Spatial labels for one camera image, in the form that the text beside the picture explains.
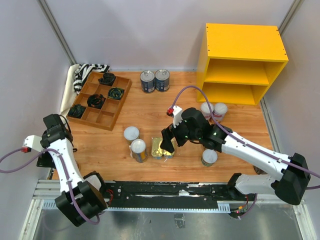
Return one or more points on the gold rectangular tin left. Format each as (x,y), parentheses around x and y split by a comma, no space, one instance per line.
(156,150)

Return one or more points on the rolled green belt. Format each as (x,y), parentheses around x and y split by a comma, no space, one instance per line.
(116,93)

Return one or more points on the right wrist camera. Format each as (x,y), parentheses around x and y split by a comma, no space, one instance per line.
(176,113)

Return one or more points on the rolled dark belt bottom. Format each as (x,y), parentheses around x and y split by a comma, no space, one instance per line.
(76,111)

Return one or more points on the gold rectangular tin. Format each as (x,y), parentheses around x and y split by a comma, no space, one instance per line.
(156,150)
(166,154)

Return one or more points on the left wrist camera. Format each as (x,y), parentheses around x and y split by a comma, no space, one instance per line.
(32,142)

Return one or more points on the gold rectangular tin right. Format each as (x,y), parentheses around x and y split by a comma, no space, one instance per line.
(166,154)

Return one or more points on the rolled black belt top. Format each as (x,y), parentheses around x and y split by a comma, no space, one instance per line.
(107,79)

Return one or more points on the rolled black belt middle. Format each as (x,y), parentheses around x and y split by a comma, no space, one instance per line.
(96,101)

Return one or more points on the yellow shelf cabinet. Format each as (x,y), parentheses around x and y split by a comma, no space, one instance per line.
(238,63)

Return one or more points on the wooden divided tray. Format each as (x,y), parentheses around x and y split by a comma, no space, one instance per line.
(106,117)

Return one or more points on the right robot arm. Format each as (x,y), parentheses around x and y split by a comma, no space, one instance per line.
(286,176)

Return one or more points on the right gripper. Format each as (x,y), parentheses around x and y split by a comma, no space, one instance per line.
(168,134)

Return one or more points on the blue yellow can white lid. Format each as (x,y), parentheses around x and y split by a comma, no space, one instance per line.
(139,150)

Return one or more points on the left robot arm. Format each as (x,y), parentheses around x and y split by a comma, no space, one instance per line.
(81,198)

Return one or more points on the red white can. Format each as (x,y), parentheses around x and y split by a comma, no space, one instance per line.
(220,110)
(206,110)

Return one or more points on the striped cloth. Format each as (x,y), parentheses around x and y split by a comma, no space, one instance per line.
(82,73)

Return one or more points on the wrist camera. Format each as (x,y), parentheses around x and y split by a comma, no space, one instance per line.
(32,142)
(176,113)

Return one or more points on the rolled black belt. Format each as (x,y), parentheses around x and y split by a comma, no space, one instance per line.
(96,101)
(107,79)

